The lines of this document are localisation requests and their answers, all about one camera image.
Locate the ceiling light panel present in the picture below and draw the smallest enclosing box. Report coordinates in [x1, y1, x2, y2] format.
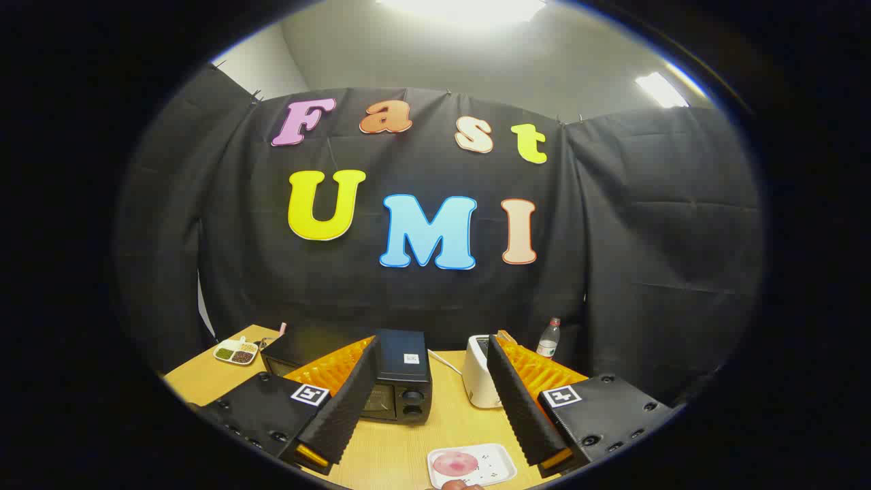
[378, 0, 548, 25]
[635, 71, 690, 108]

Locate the white square plate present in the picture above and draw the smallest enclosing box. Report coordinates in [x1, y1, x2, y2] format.
[427, 444, 518, 489]

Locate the clear plastic water bottle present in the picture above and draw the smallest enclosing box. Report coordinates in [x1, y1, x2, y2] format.
[536, 317, 561, 359]

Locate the black toaster oven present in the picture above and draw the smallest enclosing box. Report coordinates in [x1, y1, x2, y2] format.
[261, 329, 433, 424]

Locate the pink ham slice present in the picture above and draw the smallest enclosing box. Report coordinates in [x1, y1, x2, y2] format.
[433, 451, 479, 477]

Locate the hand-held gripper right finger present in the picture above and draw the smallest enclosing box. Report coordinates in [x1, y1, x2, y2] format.
[486, 330, 674, 477]

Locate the white power cable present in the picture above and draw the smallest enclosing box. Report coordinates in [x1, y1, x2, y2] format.
[427, 349, 465, 376]

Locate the white divided snack dish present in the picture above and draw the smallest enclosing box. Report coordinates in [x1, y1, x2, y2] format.
[213, 337, 260, 366]

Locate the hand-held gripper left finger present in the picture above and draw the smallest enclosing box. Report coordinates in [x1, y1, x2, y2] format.
[197, 335, 382, 476]

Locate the white pop-up toaster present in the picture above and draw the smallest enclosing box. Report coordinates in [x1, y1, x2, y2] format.
[462, 334, 504, 409]

